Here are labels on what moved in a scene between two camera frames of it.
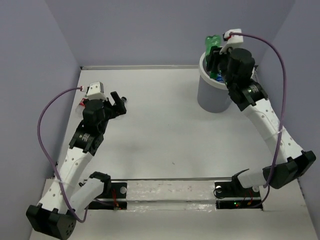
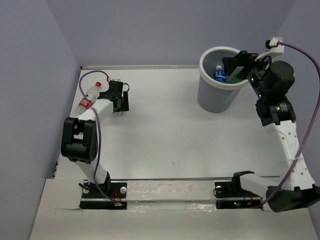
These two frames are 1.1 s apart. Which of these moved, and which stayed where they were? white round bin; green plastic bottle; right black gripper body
Moved: green plastic bottle; right black gripper body
Stayed: white round bin
